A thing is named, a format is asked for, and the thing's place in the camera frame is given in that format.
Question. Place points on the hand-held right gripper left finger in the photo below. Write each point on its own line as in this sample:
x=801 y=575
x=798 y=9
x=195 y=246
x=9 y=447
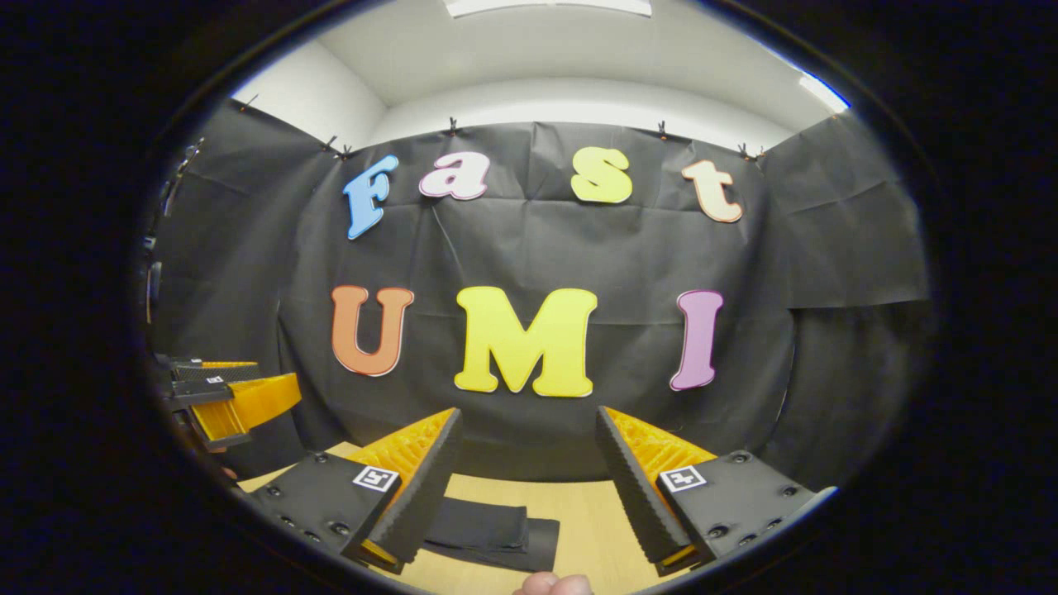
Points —
x=426 y=496

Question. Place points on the black jeans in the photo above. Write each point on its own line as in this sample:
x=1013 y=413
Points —
x=488 y=529

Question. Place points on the ceiling light panel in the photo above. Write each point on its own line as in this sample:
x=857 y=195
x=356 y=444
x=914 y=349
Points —
x=545 y=7

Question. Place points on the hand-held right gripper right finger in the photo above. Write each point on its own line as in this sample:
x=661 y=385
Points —
x=632 y=496

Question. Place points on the row of black cloth clips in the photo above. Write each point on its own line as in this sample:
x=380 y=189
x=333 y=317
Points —
x=452 y=126

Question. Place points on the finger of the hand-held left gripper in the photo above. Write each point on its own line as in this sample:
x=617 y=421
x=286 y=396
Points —
x=248 y=405
x=211 y=378

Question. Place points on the black backdrop cloth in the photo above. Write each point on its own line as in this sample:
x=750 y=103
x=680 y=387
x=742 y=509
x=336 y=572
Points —
x=529 y=248

